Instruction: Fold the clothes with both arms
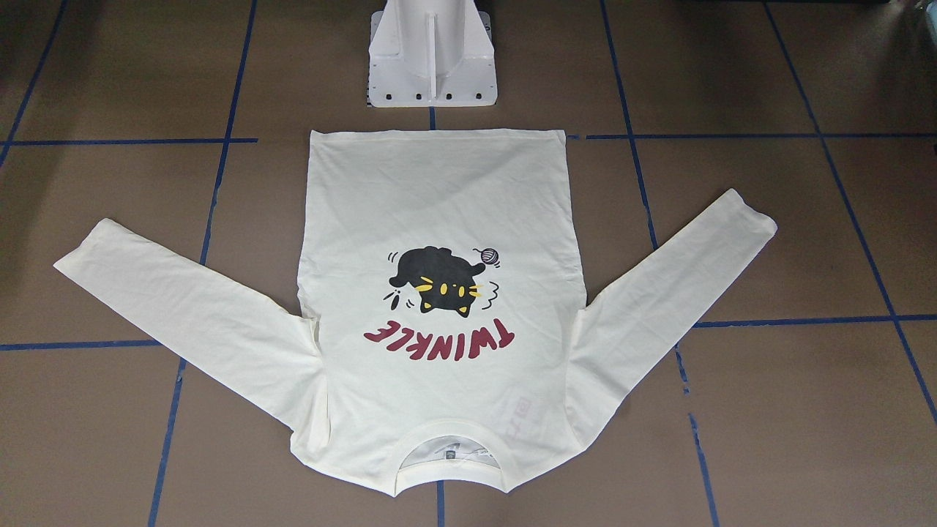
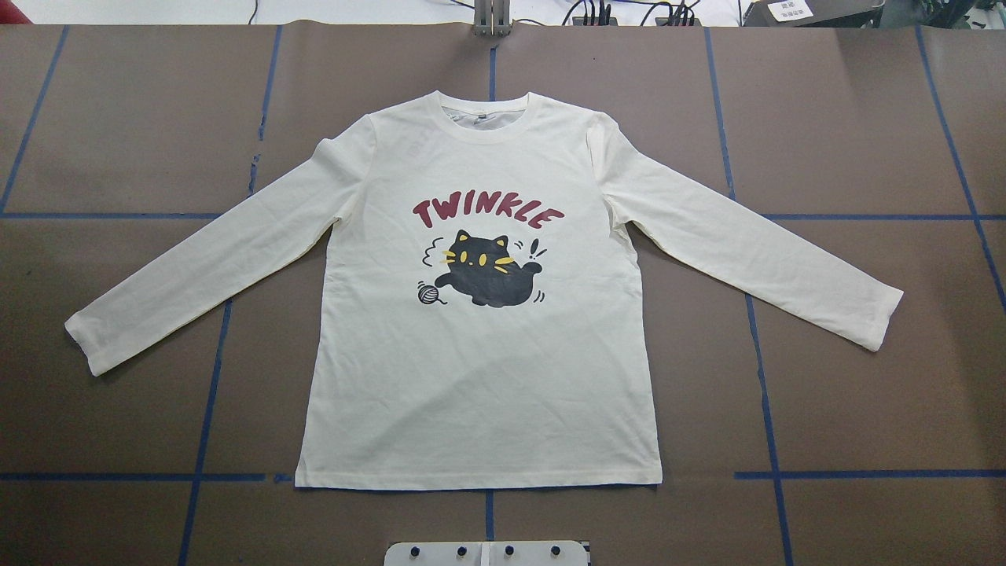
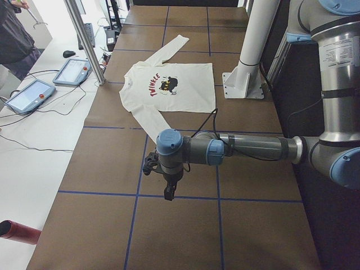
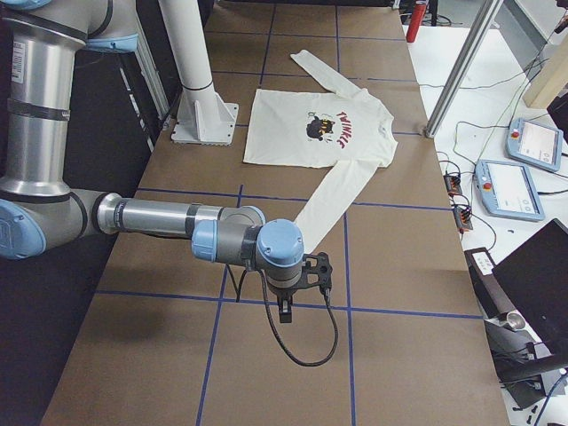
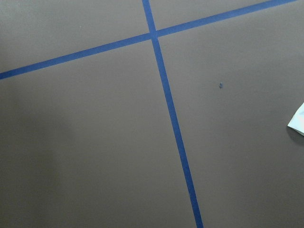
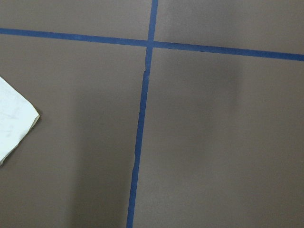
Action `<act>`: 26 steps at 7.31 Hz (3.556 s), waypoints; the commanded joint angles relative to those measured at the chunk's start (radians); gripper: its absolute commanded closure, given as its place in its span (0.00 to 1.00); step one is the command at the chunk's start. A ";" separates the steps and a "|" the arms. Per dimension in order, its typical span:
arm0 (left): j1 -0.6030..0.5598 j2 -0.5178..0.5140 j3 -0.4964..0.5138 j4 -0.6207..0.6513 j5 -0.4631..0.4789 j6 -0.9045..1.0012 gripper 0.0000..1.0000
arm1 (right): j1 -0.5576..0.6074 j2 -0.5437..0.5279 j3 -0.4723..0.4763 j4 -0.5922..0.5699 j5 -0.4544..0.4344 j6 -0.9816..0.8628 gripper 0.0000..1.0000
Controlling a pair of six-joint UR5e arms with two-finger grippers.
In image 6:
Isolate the cream long-sleeve cat shirt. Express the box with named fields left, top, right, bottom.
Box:
left=0, top=78, right=40, bottom=164

